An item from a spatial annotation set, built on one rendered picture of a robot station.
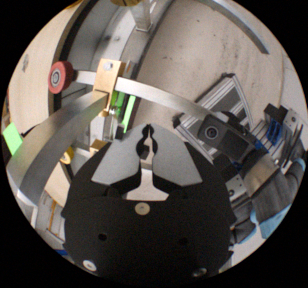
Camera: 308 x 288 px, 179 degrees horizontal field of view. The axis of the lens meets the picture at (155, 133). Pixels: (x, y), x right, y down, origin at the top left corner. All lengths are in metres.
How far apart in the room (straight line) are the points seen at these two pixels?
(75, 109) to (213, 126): 0.20
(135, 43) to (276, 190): 0.50
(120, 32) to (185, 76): 0.81
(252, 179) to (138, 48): 0.45
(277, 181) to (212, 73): 1.19
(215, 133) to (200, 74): 1.05
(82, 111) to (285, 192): 0.30
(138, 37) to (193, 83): 0.87
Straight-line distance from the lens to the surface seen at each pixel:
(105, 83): 0.24
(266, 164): 0.19
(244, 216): 0.62
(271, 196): 0.18
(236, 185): 0.50
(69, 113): 0.15
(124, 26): 0.55
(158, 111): 1.17
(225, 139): 0.19
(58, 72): 0.29
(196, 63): 1.18
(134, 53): 0.40
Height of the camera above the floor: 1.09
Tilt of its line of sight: 58 degrees down
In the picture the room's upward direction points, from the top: 178 degrees clockwise
